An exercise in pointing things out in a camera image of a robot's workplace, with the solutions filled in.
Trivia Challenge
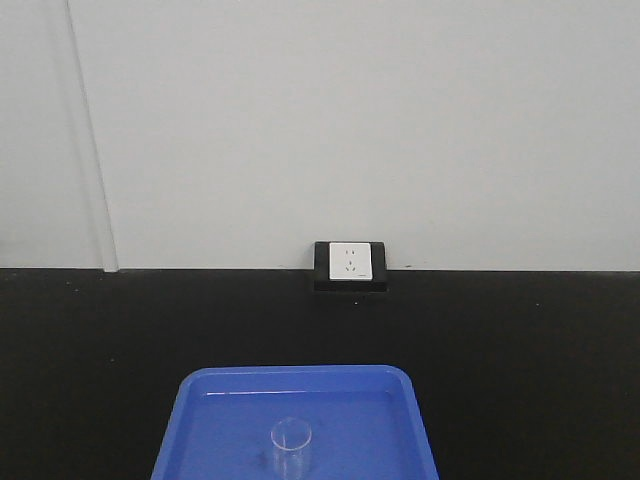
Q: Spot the clear glass beaker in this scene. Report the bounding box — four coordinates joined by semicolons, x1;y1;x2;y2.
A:
270;417;313;480

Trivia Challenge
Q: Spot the blue plastic tray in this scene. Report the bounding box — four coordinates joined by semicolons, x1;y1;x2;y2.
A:
151;365;439;479

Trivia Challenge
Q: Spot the black socket mounting box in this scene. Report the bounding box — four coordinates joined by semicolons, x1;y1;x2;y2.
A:
313;241;388;293

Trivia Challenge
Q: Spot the white wall power socket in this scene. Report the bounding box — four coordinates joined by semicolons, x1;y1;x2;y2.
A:
329;242;373;281

